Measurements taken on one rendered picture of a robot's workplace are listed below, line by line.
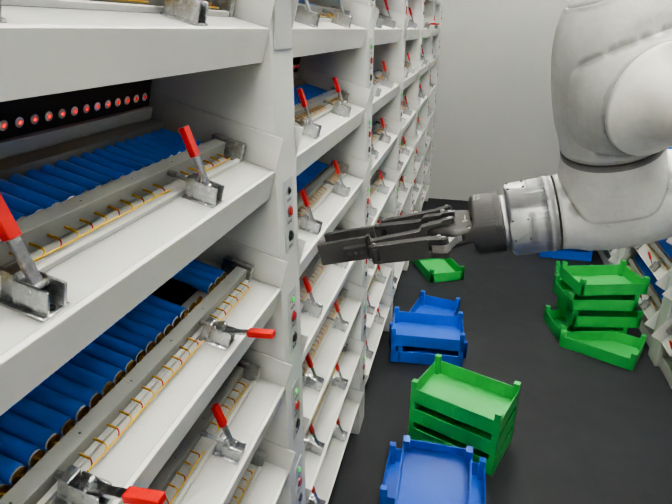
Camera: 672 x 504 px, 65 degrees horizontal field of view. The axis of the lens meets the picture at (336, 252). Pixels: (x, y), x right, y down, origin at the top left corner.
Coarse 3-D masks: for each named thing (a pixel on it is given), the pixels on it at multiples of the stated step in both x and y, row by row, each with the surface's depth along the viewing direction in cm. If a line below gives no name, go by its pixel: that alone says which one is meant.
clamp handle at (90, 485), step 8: (88, 488) 45; (96, 488) 45; (104, 488) 45; (112, 488) 45; (120, 488) 45; (128, 488) 45; (136, 488) 45; (144, 488) 45; (104, 496) 45; (112, 496) 44; (120, 496) 44; (128, 496) 44; (136, 496) 44; (144, 496) 44; (152, 496) 44; (160, 496) 44
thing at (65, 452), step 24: (216, 288) 77; (192, 312) 70; (168, 336) 65; (144, 360) 60; (168, 360) 63; (120, 384) 56; (144, 384) 58; (96, 408) 52; (120, 408) 54; (72, 432) 49; (96, 432) 51; (48, 456) 46; (72, 456) 48; (24, 480) 44; (48, 480) 45
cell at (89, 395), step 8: (56, 376) 55; (40, 384) 55; (48, 384) 54; (56, 384) 54; (64, 384) 54; (72, 384) 55; (80, 384) 55; (64, 392) 54; (72, 392) 54; (80, 392) 54; (88, 392) 54; (96, 392) 55; (80, 400) 54; (88, 400) 54
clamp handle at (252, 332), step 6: (222, 330) 69; (228, 330) 69; (234, 330) 69; (240, 330) 69; (246, 330) 69; (252, 330) 68; (258, 330) 68; (264, 330) 68; (270, 330) 68; (252, 336) 68; (258, 336) 68; (264, 336) 67; (270, 336) 67
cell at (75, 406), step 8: (32, 392) 53; (40, 392) 53; (48, 392) 53; (56, 392) 53; (32, 400) 53; (40, 400) 52; (48, 400) 52; (56, 400) 52; (64, 400) 53; (72, 400) 53; (56, 408) 52; (64, 408) 52; (72, 408) 52; (80, 408) 53; (72, 416) 52
